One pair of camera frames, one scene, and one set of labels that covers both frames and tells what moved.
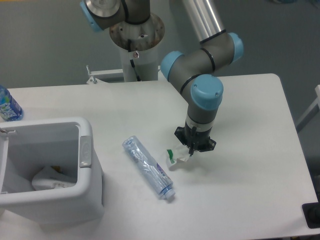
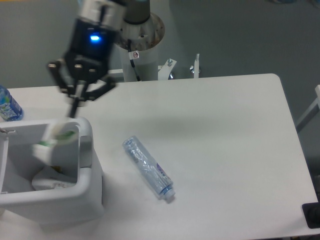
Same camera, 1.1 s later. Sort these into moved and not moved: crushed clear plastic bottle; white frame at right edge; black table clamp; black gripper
Moved: black gripper
Not moved: white frame at right edge; crushed clear plastic bottle; black table clamp
